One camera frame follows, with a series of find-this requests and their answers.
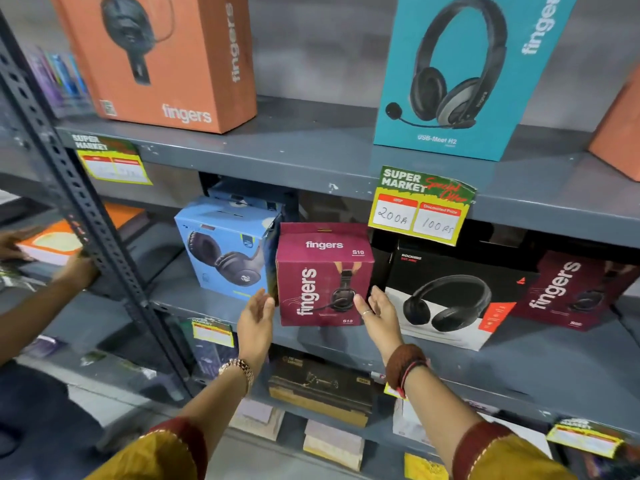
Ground person's right hand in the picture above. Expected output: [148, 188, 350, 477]
[353, 286, 404, 365]

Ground person's left hand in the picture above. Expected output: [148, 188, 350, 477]
[236, 288, 276, 368]

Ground another person's forearm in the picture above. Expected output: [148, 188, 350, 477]
[0, 275, 87, 366]

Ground person's right forearm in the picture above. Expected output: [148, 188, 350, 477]
[388, 362, 483, 460]

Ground person's left forearm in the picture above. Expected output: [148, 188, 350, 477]
[181, 361, 255, 458]

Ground magenta headphone box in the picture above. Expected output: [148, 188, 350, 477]
[276, 223, 375, 327]

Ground small yellow shelf tag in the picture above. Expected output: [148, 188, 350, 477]
[191, 318, 235, 348]

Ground light blue headphone box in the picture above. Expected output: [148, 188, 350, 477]
[174, 196, 284, 302]

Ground black and white headphone box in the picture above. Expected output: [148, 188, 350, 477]
[384, 239, 540, 352]

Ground black and gold box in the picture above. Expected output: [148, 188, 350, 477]
[268, 347, 377, 428]

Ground blue box with dark top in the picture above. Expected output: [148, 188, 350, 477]
[207, 182, 286, 213]

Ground green yellow handwritten price tag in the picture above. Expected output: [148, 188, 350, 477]
[368, 166, 477, 247]

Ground beige flat box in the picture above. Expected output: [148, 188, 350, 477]
[228, 398, 285, 442]
[302, 419, 366, 472]

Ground grey metal shelf board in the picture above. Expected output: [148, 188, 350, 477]
[149, 252, 640, 435]
[54, 95, 640, 249]

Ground yellow packet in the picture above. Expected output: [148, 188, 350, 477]
[403, 453, 450, 480]

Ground yellow sleeve with maroon cuff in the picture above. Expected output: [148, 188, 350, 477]
[85, 417, 209, 480]
[452, 421, 579, 480]

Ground dark maroon headphone box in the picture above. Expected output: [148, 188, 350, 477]
[510, 250, 640, 332]

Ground green yellow blank price tag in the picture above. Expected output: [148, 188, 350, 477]
[69, 133, 154, 186]

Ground orange and white flat box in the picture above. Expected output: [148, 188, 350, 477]
[16, 202, 146, 266]

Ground grey perforated metal upright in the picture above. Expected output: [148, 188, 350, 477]
[0, 9, 197, 398]

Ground teal headset box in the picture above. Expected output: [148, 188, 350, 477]
[373, 0, 580, 162]

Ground yellow shelf tag with dark header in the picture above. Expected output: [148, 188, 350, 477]
[545, 418, 626, 460]

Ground large orange headphone box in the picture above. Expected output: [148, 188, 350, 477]
[49, 0, 258, 135]

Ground row of colourful packets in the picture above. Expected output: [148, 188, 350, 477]
[24, 44, 97, 119]

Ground plain orange box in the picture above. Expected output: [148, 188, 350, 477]
[588, 64, 640, 183]

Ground red thread bracelets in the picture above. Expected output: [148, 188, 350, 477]
[384, 344, 431, 399]

